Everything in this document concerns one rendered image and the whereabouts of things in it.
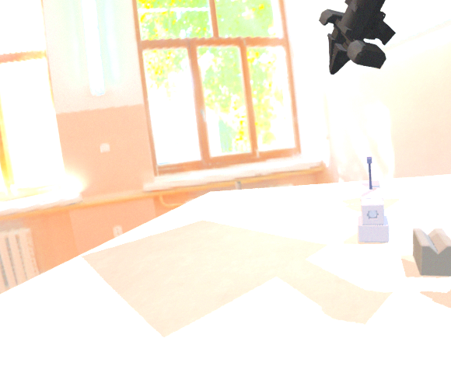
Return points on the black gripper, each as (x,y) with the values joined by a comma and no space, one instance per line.
(355,22)

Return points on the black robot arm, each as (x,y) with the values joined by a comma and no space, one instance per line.
(380,30)

